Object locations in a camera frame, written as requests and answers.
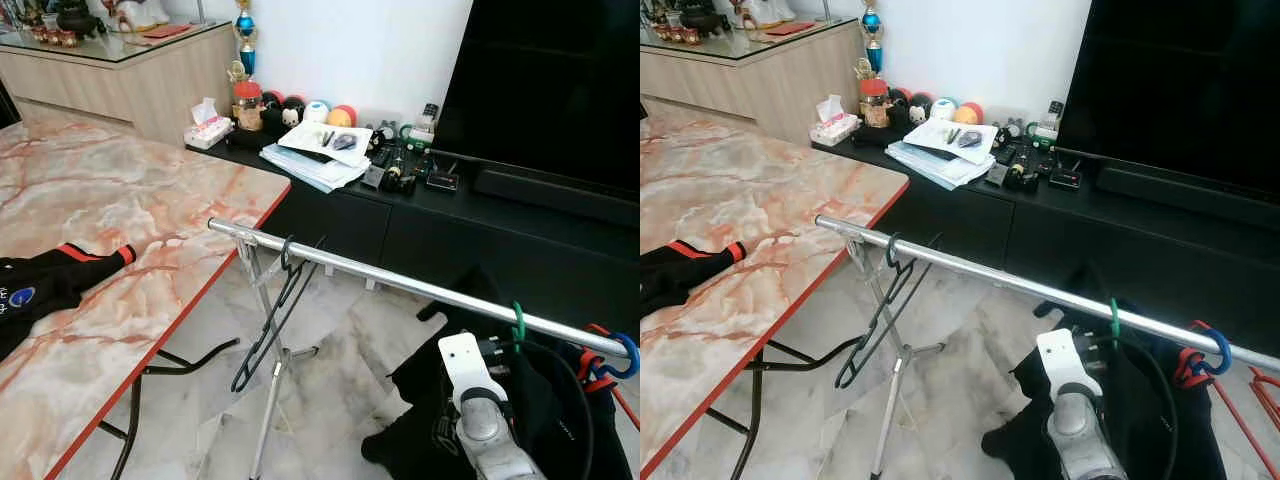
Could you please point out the green plastic clothes hanger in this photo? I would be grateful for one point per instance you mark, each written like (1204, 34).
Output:
(518, 322)
(1115, 320)

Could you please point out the black garment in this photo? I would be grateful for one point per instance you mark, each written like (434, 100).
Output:
(430, 400)
(1020, 400)

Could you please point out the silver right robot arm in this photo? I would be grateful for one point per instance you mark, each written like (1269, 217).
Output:
(1075, 425)
(485, 425)

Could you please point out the blue plastic clothes hanger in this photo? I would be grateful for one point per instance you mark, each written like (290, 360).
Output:
(1226, 348)
(632, 352)

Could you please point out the red plastic clothes hanger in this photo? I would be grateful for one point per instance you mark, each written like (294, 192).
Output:
(592, 378)
(1185, 372)

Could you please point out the black jacket red trim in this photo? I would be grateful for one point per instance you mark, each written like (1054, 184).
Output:
(50, 285)
(680, 275)

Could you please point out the black soundbar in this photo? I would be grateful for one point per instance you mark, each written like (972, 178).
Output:
(560, 195)
(1180, 190)

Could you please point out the large black television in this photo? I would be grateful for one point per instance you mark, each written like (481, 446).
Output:
(1170, 90)
(540, 90)

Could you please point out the wooden sideboard glass top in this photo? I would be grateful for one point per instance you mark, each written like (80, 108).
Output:
(120, 90)
(750, 90)

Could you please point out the black television console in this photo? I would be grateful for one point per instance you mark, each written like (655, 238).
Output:
(1100, 250)
(450, 250)

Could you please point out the small black electronic device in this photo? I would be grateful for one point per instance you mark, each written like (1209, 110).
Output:
(1065, 178)
(442, 181)

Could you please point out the pink white tissue pack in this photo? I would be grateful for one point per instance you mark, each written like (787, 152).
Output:
(835, 130)
(208, 135)

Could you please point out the clear bottle black cap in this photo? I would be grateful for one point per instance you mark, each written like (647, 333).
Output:
(427, 125)
(1050, 122)

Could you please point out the silver metal clothes rack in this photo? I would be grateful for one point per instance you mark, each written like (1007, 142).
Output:
(1000, 277)
(400, 283)

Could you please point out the black tape dispenser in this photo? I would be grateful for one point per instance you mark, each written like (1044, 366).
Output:
(400, 182)
(1022, 178)

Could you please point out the red tray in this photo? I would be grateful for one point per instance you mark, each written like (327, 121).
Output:
(165, 32)
(790, 29)

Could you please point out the white figurine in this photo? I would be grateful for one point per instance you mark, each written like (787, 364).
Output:
(140, 12)
(765, 12)

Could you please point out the jar with red lid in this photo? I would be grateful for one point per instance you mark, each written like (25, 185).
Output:
(874, 108)
(248, 110)

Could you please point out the black plush toy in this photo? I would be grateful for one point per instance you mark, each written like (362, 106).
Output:
(900, 112)
(275, 118)

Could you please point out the white paper stack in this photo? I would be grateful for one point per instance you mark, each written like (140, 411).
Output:
(935, 160)
(310, 165)

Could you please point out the small black item on papers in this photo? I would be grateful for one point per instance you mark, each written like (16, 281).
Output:
(970, 139)
(344, 141)

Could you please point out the blue gold trophy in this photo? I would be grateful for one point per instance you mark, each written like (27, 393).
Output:
(246, 25)
(873, 22)

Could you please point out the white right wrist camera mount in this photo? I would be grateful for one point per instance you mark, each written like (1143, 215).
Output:
(462, 365)
(1060, 360)

